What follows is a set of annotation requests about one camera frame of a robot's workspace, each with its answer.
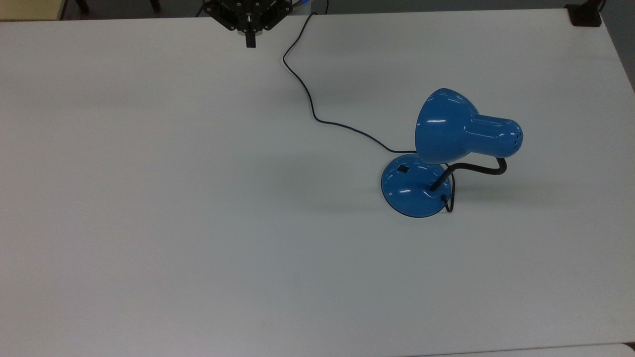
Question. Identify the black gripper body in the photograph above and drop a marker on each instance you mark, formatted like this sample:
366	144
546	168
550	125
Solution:
247	11

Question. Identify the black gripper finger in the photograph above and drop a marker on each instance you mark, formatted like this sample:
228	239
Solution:
221	18
274	18

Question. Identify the blue desk lamp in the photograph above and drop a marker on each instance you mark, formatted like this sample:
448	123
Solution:
449	148

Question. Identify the dark chair leg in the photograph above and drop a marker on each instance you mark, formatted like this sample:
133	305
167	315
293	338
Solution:
155	4
82	5

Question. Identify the yellow wooden furniture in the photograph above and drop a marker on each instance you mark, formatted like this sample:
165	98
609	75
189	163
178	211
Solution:
30	9

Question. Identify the black clamp block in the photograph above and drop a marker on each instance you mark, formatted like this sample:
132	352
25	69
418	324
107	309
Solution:
584	16

